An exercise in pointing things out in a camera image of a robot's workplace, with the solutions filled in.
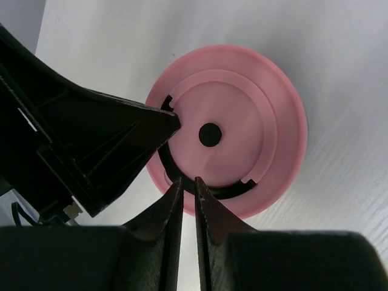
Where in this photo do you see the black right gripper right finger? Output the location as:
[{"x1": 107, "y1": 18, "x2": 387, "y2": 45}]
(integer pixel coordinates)
[{"x1": 195, "y1": 178, "x2": 387, "y2": 290}]

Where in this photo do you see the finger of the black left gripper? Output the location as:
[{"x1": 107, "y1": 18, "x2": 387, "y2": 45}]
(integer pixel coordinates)
[{"x1": 1, "y1": 28, "x2": 180, "y2": 224}]

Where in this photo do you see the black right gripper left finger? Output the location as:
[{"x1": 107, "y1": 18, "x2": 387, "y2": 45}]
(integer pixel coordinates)
[{"x1": 1, "y1": 179, "x2": 183, "y2": 290}]

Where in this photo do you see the pink round lid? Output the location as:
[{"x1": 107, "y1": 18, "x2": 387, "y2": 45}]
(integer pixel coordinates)
[{"x1": 146, "y1": 44, "x2": 308, "y2": 218}]

